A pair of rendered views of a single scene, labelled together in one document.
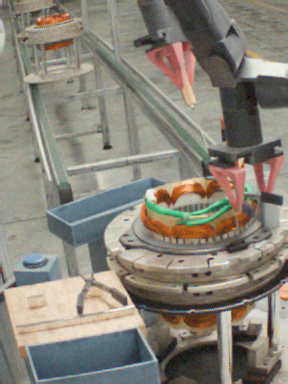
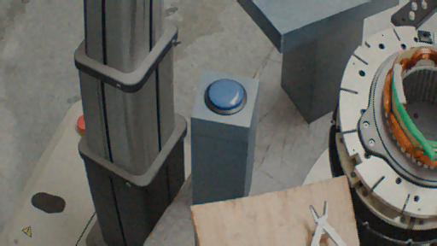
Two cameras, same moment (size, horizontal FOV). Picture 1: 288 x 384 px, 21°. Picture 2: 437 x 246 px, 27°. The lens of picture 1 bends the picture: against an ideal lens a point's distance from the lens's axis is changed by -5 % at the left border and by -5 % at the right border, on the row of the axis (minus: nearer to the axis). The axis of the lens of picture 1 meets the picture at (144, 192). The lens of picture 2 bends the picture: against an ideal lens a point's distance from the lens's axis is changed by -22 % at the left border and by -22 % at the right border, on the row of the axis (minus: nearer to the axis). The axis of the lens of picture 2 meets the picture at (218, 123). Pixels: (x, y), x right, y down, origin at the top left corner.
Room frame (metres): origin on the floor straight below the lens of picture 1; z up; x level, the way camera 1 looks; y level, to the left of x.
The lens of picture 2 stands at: (0.55, 0.23, 2.15)
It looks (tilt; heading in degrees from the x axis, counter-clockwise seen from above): 57 degrees down; 359
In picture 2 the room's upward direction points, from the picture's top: 2 degrees clockwise
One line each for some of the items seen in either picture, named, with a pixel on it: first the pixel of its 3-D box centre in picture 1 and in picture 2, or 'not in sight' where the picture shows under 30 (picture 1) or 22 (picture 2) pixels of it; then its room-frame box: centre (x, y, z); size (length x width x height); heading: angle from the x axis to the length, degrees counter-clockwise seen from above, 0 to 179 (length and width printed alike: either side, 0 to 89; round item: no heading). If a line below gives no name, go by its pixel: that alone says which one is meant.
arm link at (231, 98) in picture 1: (241, 91); not in sight; (1.14, -0.16, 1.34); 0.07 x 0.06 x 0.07; 61
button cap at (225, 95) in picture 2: (34, 259); (225, 94); (1.31, 0.21, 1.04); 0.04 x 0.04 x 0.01
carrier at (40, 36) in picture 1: (55, 48); not in sight; (4.22, 0.38, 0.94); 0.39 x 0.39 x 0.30
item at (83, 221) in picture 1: (122, 265); (324, 38); (1.49, 0.06, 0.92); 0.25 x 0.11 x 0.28; 121
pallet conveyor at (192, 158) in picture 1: (46, 54); not in sight; (7.32, 0.76, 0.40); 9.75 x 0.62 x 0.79; 9
